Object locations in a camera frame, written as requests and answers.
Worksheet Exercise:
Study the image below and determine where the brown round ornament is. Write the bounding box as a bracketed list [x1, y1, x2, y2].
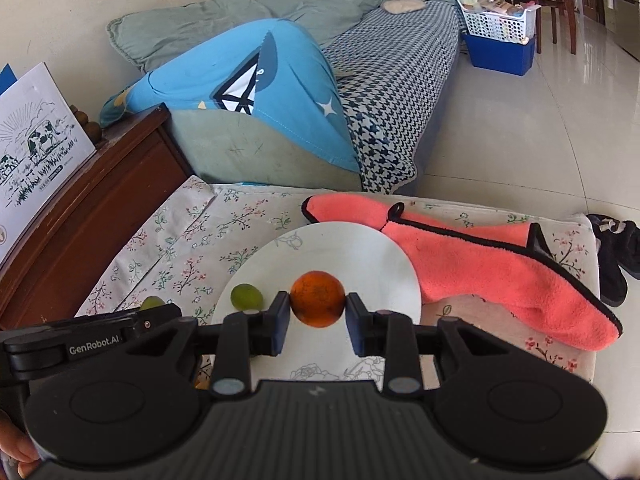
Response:
[70, 104, 103, 145]

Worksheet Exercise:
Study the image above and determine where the blue printed cushion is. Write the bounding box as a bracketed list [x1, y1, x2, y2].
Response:
[98, 18, 362, 173]

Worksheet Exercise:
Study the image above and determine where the floral tablecloth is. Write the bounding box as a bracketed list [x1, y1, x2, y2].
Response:
[75, 175, 601, 396]

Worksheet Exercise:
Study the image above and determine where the white plastic basket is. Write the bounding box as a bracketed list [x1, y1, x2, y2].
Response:
[457, 0, 541, 43]

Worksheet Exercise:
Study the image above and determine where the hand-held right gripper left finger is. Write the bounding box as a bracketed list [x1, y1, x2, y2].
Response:
[165, 292, 292, 399]

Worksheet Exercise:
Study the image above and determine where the black slipper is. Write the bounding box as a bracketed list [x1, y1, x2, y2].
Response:
[586, 213, 640, 281]
[595, 240, 630, 307]

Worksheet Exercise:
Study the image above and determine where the silver refrigerator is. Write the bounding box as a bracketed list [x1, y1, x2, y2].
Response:
[605, 0, 640, 59]

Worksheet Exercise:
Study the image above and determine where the coral pink towel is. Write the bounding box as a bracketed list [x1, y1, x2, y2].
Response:
[301, 194, 624, 352]

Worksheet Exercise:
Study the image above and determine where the green sofa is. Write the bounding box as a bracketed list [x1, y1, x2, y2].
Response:
[100, 0, 463, 193]

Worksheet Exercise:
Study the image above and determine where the blue flat box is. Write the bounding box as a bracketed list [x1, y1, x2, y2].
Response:
[0, 64, 19, 97]

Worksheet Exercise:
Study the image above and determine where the dark orange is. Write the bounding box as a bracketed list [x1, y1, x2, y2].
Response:
[290, 270, 346, 329]

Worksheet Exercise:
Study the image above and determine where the houndstooth blanket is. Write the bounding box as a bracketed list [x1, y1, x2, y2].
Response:
[320, 0, 463, 193]

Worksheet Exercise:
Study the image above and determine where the dark wooden cabinet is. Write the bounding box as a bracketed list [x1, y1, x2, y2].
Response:
[0, 102, 196, 331]

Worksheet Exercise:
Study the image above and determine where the white plate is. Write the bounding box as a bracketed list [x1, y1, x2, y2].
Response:
[212, 221, 422, 383]

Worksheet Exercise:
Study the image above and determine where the pile of food packets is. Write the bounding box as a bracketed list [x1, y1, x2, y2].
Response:
[477, 0, 542, 17]

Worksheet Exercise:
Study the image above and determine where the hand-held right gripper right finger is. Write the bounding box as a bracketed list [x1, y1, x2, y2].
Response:
[346, 291, 481, 396]

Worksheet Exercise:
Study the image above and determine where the white box with cow print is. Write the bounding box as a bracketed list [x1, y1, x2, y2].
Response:
[0, 62, 97, 261]

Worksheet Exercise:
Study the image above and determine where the beige small pillow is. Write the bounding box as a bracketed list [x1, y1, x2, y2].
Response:
[382, 0, 426, 15]

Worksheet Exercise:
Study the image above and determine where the grey-green cushion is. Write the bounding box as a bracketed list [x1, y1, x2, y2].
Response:
[106, 0, 273, 73]
[255, 0, 391, 46]

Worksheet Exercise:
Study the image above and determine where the person's left hand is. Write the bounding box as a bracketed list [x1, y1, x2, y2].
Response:
[0, 407, 41, 466]

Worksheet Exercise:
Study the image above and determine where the blue plastic bin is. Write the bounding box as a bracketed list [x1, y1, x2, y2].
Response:
[462, 30, 537, 77]

